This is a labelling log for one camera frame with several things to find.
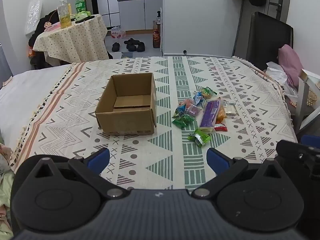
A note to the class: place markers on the dotted tablecloth table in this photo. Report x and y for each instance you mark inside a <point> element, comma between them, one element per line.
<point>75,40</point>

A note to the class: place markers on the patterned bed blanket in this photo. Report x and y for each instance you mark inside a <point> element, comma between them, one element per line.
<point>150,152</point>

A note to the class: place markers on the pile of light clothes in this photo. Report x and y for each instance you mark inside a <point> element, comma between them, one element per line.
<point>5,192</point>

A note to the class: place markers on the green round cookie packet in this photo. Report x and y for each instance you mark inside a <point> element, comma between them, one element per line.
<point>207,92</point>

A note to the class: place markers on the white sandwich cracker packet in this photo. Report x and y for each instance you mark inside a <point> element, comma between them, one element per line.
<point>230,108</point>

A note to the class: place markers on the yellow oil bottle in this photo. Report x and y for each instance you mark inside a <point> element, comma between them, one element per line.
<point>64,15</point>

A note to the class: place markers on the black spray bottle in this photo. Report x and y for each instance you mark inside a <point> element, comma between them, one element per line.
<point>158,18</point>

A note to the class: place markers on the grey kitchen cabinet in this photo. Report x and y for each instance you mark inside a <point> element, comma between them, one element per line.
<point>140,15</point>

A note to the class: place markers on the green soda bottle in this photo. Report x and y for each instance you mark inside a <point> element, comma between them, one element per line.
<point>80,3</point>

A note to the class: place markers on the long purple snack packet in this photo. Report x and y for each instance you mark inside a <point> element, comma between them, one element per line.
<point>211,115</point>

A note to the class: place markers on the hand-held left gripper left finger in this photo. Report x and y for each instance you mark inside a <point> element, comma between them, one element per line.
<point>100,158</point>

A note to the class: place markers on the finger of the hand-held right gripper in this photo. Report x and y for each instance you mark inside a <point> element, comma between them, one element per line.
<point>311,140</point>

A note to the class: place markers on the black remote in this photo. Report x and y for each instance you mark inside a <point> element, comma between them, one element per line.
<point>86,19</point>

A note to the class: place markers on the red drink bottle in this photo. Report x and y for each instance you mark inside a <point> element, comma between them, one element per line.
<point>156,38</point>

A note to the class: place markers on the orange snack packet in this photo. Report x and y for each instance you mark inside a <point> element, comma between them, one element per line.
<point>186,103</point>

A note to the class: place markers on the red snack packet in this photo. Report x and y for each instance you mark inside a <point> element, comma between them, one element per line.
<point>220,127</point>

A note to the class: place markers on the glass-pane sliding door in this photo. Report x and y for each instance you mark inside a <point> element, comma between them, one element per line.
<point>107,2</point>

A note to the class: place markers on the pink water bottle pack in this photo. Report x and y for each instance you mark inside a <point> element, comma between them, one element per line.
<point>118,32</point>

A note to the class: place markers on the pink pillow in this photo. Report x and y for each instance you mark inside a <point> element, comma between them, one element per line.
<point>291,63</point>

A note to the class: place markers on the small purple snack packet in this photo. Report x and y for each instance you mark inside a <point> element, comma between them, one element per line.
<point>193,110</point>

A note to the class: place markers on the black clothing on chair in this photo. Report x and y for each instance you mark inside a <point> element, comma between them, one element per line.
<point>37,42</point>

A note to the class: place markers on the green snack packet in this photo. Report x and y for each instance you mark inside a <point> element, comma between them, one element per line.
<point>184,121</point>
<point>200,137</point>

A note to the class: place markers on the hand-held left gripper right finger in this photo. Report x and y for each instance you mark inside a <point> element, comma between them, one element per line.
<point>217,160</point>

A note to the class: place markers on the pink cartoon figure box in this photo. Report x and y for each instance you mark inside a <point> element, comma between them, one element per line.
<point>51,26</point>

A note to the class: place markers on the green tissue pack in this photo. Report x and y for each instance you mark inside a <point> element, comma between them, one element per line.
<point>83,15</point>

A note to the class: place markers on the long yellow-orange snack packet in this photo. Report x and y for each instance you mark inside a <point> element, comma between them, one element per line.
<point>221,116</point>

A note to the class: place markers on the white plastic bag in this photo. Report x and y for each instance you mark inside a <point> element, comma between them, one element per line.
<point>276,75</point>

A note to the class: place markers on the black sandal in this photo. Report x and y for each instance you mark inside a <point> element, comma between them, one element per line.
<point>130,41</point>
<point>115,47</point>
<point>140,47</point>
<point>131,48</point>

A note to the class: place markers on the blue snack packet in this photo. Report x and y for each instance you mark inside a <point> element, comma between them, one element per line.
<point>199,98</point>

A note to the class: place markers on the white bed sheet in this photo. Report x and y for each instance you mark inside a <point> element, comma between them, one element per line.
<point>27,92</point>

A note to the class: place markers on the white chair frame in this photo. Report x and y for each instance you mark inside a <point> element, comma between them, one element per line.
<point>303,97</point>

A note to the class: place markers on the bubble-wrapped white panel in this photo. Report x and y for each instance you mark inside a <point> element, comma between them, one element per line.
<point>33,17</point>

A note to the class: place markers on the blue-green snack packet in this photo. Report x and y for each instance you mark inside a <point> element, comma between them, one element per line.
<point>178,111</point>

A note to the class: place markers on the brown cardboard box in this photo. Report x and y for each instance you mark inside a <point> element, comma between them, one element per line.
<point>125,118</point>

